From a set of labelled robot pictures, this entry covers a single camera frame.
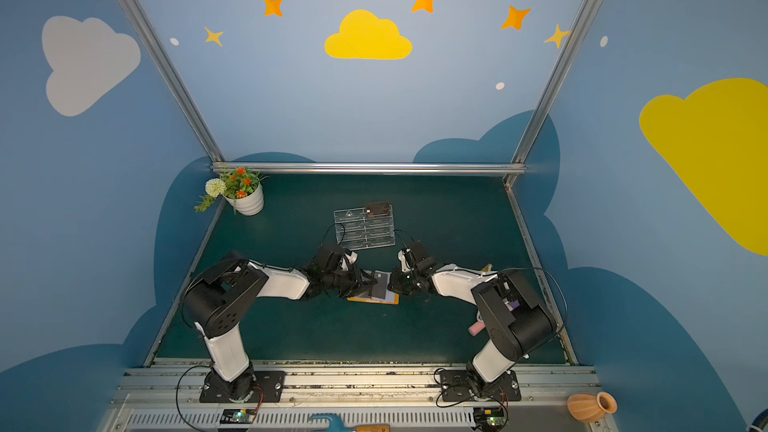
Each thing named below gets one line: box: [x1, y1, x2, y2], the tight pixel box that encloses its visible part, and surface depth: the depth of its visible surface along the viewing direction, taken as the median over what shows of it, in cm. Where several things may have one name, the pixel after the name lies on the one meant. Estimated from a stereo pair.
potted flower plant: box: [194, 166, 269, 216], surface depth 102 cm
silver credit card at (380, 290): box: [370, 270, 394, 302], surface depth 92 cm
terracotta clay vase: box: [567, 391, 618, 424], surface depth 64 cm
